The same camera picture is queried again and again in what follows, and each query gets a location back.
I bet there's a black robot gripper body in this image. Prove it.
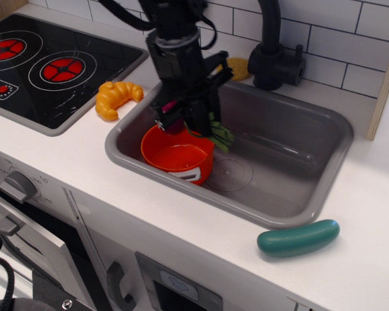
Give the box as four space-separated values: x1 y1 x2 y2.
147 29 229 118

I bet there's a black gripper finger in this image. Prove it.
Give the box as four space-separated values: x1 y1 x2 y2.
183 98 220 137
156 108 184 132

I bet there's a purple beet with green leaves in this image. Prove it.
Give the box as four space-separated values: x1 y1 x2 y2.
174 112 235 154

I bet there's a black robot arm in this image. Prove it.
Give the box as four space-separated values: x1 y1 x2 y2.
101 1 233 137

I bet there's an orange toy pot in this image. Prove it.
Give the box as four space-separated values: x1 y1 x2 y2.
140 126 215 185

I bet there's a grey sink basin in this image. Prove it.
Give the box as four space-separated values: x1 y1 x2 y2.
105 82 353 229

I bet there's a yellow round toy sponge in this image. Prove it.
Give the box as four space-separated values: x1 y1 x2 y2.
216 58 251 82

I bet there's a yellow toy croissant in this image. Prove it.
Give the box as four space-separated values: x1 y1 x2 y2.
95 81 144 121

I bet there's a black toy faucet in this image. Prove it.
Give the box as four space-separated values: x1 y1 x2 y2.
248 0 306 91

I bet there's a black toy stovetop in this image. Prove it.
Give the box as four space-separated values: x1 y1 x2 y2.
0 14 148 136

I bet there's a teal toy cucumber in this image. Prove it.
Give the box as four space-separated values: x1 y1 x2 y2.
257 220 340 258

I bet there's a grey oven knob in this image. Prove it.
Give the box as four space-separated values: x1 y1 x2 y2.
0 171 38 203

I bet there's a wooden side panel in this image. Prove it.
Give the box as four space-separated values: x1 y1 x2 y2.
366 62 389 141

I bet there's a grey cabinet door handle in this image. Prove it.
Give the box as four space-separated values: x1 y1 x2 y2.
106 262 136 311

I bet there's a grey oven door handle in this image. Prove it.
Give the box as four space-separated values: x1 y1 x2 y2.
0 214 21 236

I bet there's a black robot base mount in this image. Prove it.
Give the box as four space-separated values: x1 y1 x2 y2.
0 271 91 310

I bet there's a black braided cable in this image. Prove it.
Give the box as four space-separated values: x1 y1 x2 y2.
0 255 16 311

